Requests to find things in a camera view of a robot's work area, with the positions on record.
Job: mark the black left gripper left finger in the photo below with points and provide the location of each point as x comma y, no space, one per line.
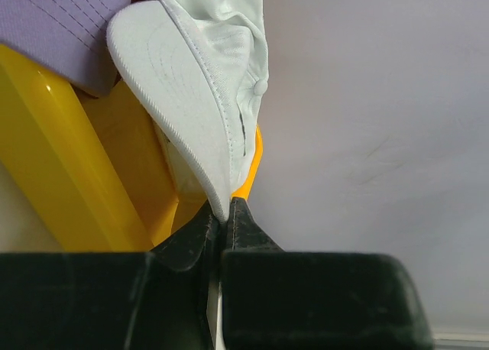
155,299

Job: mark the purple baseball cap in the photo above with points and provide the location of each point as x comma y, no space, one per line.
65,36

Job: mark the white baseball cap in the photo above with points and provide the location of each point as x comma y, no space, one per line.
200,70

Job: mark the yellow plastic tray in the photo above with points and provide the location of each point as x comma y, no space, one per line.
98,172

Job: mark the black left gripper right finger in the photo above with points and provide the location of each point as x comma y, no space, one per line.
276,299

